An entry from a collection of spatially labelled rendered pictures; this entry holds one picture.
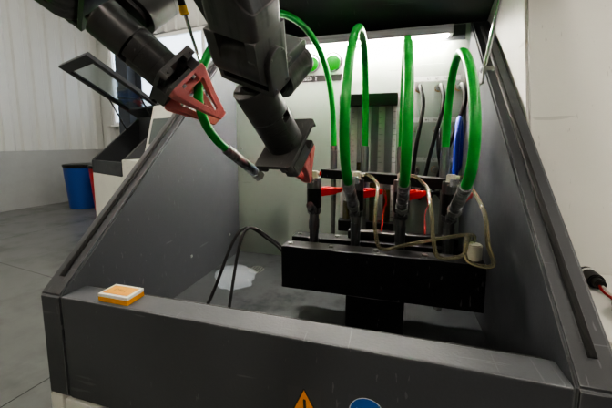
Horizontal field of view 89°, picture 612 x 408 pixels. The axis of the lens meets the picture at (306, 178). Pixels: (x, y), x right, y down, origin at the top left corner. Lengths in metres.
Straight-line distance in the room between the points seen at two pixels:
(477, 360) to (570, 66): 0.47
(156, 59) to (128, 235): 0.32
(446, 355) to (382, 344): 0.07
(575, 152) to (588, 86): 0.11
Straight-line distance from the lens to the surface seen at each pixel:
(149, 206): 0.68
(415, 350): 0.40
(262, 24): 0.34
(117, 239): 0.64
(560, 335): 0.43
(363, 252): 0.56
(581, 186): 0.63
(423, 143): 0.85
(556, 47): 0.68
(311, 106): 0.89
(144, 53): 0.51
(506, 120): 0.61
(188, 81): 0.50
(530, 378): 0.41
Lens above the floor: 1.17
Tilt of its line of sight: 7 degrees down
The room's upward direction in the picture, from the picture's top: straight up
